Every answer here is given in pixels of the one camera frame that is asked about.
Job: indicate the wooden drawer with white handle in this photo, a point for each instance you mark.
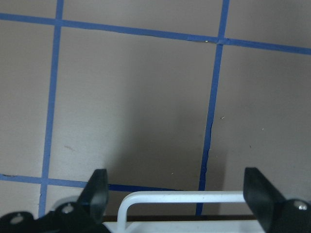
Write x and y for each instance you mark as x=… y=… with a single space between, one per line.
x=169 y=197

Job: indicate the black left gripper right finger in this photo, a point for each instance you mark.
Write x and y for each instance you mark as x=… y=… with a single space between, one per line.
x=263 y=199

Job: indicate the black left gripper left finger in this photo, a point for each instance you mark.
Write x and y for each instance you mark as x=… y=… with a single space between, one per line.
x=94 y=197

